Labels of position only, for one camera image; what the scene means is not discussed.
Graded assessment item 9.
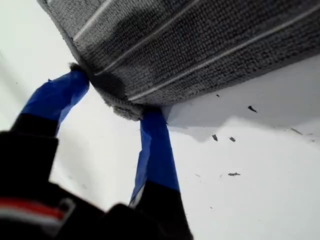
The grey white-striped square towel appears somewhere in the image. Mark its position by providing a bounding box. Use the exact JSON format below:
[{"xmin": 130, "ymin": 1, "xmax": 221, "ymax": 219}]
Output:
[{"xmin": 36, "ymin": 0, "xmax": 320, "ymax": 123}]

